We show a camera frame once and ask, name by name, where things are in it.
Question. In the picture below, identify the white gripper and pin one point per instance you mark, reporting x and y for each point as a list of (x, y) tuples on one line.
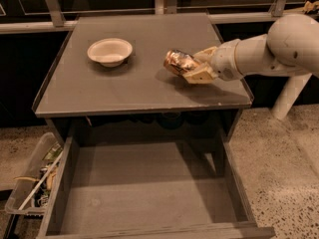
[(223, 60)]

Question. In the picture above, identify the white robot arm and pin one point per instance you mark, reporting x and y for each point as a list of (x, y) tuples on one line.
[(289, 49)]

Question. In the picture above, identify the open grey top drawer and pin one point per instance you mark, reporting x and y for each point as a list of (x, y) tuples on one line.
[(174, 188)]

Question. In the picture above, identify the metal railing with posts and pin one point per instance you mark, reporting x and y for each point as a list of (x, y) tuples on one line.
[(37, 16)]

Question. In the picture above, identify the crushed orange soda can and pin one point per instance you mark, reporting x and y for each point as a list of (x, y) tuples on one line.
[(180, 63)]

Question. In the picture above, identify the green packet in bin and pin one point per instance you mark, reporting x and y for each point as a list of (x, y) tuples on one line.
[(53, 152)]

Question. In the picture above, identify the clear plastic storage bin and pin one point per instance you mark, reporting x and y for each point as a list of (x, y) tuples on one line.
[(35, 169)]

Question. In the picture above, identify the white stick in bin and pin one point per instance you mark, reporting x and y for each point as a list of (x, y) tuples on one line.
[(43, 178)]

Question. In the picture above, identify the white paper bowl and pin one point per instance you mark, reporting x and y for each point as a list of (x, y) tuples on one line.
[(110, 52)]

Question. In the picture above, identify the grey cabinet with counter top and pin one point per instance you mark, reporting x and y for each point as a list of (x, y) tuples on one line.
[(78, 87)]

